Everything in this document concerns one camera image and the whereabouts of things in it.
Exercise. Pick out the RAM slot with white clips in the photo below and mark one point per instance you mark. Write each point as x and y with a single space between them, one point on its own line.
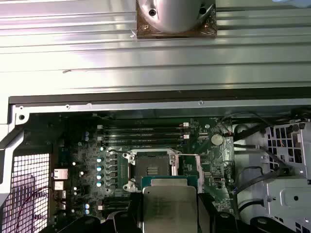
121 138
145 127

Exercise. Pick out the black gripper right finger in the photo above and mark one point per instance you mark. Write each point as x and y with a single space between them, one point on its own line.
205 218

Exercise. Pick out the metal socket cover frame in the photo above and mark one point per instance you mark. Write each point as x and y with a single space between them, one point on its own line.
198 174

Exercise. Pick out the green motherboard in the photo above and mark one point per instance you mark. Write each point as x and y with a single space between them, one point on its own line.
209 170

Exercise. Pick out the silver green CPU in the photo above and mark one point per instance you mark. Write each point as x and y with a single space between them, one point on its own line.
170 208

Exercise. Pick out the brown square base plate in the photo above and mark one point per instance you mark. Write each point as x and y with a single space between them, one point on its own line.
170 36

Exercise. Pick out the silver metal drive cage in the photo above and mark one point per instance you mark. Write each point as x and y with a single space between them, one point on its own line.
291 194

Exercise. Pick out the RAM slot with black clips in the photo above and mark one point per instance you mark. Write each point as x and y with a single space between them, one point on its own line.
121 143
145 132

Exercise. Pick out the silver coin cell battery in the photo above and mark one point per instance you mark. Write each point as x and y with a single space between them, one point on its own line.
216 140

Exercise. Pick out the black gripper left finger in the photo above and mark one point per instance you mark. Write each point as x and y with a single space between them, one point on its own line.
136 218

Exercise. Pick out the black open PC case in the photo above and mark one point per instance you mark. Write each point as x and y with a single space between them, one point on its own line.
145 106

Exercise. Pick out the CPU socket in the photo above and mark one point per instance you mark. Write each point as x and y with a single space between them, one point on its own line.
130 170

